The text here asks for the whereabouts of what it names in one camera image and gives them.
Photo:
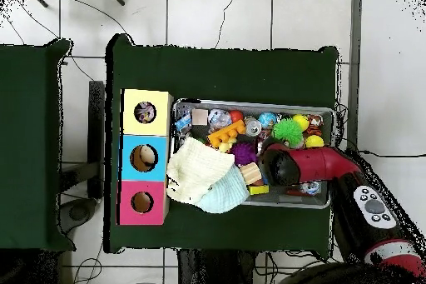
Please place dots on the cream knitted cloth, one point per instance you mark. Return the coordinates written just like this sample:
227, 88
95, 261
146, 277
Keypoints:
193, 164

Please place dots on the mint knitted cloth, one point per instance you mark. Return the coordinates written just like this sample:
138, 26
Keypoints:
226, 194

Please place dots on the confetti print cloth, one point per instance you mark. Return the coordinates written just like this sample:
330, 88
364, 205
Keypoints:
144, 112

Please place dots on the green spiky ball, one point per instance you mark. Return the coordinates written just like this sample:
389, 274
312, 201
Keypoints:
288, 130

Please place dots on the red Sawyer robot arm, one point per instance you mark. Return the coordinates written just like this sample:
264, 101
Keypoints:
319, 164

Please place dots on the wooden box with three holes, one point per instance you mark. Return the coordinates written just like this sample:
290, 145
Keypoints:
159, 104

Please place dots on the silver mesh bin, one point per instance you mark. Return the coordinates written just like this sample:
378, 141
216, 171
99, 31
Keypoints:
299, 200

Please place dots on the orange plastic block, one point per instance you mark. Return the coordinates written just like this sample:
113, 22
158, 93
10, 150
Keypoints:
226, 132

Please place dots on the purple spiky ball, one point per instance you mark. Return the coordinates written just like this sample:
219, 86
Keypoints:
244, 154

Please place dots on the silver soda can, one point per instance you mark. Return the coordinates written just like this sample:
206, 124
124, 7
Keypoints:
253, 126

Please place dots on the blue globe ball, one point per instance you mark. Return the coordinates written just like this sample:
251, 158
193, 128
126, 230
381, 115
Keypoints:
267, 119

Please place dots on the yellow smiley ball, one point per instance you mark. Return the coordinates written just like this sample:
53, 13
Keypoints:
302, 121

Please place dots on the yellow tennis ball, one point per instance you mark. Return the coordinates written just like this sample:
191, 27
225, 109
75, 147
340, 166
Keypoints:
315, 141

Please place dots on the tiger plush toy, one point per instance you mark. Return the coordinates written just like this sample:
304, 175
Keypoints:
314, 124

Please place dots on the dark green side table cloth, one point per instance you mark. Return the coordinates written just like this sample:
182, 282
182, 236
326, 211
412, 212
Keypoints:
30, 114

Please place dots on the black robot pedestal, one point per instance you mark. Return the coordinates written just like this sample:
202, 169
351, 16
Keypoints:
216, 270

